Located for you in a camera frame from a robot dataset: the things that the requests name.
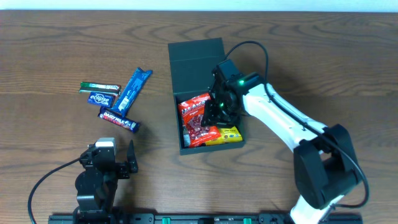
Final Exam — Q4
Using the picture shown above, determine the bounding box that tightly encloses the red candy bag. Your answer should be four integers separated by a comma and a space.
178, 93, 221, 147

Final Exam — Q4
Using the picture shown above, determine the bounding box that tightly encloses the yellow snack bag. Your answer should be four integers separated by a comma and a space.
205, 126, 243, 146

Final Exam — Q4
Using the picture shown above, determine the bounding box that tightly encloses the black box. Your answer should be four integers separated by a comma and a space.
168, 37, 246, 156

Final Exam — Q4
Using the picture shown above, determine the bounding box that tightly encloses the blue cookie pack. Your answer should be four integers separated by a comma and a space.
111, 67, 153, 117

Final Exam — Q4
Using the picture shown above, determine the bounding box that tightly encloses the black snack packet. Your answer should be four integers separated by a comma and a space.
183, 130, 190, 147

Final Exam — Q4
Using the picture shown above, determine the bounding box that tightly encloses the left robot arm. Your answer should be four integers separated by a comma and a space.
72, 138, 139, 224

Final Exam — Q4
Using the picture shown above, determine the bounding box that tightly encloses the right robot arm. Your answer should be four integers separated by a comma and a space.
201, 60, 365, 223

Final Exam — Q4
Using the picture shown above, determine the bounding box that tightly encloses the dairy milk chocolate bar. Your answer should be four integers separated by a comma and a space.
98, 106, 140, 133

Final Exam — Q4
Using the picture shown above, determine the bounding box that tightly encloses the blue eclipse mints box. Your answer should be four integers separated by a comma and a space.
87, 92, 115, 108

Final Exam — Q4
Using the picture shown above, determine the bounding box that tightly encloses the green white candy bar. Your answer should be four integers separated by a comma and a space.
79, 82, 121, 95

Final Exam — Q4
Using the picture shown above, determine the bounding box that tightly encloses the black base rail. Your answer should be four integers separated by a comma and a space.
48, 212, 363, 224

